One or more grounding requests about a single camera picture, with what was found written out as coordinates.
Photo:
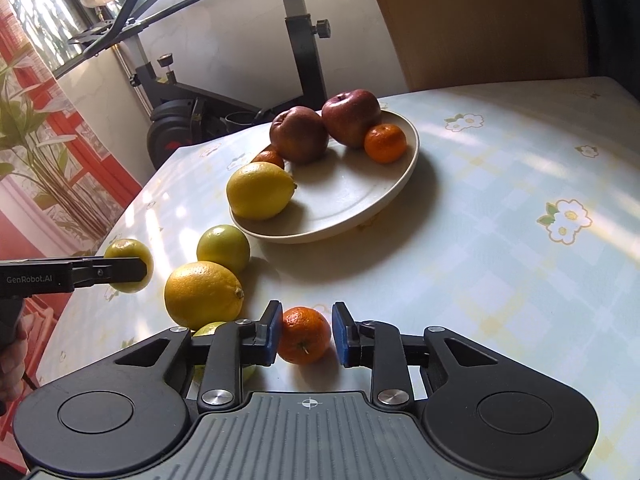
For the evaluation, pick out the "yellow lemon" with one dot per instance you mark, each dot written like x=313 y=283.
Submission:
x=260 y=190
x=202 y=294

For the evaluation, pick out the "red apple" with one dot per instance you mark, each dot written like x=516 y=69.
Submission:
x=299 y=135
x=350 y=117

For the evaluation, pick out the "person's left hand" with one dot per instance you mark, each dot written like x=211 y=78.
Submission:
x=15 y=365

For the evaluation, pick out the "dark blue curtain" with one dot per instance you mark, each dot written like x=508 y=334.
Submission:
x=615 y=20

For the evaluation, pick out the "beige round plate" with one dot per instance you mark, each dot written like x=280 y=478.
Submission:
x=340 y=195

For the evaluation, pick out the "black exercise bike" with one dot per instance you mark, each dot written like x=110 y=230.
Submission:
x=300 y=50

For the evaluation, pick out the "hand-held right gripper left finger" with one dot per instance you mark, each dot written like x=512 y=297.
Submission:
x=272 y=332

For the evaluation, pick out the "floral tablecloth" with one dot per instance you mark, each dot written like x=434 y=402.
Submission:
x=500 y=260

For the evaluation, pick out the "orange mandarin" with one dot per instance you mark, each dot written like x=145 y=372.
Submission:
x=385 y=142
x=304 y=335
x=270 y=158

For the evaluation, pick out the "red plant printed panel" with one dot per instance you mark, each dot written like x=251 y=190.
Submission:
x=65 y=160

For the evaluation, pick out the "window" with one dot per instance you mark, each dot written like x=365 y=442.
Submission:
x=50 y=5

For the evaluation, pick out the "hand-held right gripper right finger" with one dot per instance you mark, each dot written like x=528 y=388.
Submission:
x=342 y=332

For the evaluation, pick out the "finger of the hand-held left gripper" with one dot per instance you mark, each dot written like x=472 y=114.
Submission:
x=120 y=270

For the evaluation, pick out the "yellow-green citrus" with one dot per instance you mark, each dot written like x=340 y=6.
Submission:
x=223 y=248
x=212 y=329
x=127 y=247

